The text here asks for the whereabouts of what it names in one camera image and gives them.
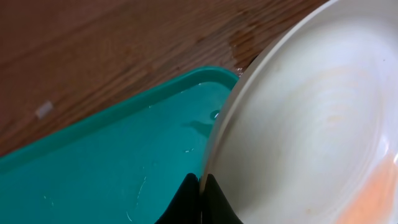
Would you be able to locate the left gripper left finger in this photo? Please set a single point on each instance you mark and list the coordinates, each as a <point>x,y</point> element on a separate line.
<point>184,208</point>

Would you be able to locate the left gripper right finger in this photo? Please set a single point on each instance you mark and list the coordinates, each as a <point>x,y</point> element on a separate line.
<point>215,207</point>

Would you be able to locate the white plate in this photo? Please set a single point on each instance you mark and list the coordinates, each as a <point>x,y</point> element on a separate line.
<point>309,132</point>

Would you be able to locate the teal plastic tray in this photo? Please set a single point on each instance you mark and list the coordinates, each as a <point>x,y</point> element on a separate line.
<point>121,165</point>

